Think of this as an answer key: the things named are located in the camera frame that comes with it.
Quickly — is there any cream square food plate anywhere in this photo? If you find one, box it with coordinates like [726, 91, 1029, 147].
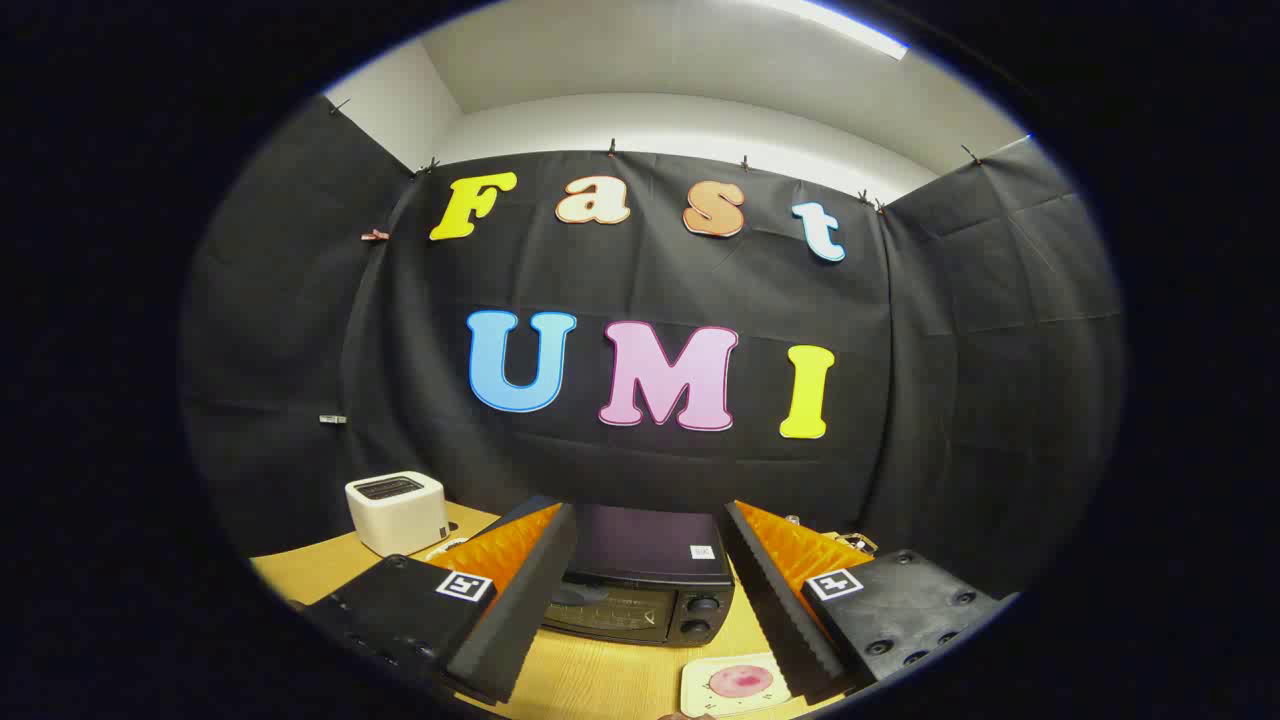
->
[680, 653, 793, 718]

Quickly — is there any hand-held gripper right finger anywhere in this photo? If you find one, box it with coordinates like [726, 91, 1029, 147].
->
[722, 500, 1011, 701]

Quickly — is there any pink round bun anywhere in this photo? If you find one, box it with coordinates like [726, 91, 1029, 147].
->
[708, 664, 776, 699]

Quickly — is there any row of black cloth clips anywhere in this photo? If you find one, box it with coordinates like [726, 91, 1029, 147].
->
[328, 97, 986, 213]

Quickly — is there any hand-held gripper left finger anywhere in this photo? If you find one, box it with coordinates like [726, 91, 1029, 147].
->
[300, 500, 579, 706]

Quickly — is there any white pop-up toaster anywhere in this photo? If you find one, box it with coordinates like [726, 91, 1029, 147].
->
[345, 471, 449, 558]

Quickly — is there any black toaster oven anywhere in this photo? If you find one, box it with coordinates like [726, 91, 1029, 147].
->
[540, 503, 737, 648]

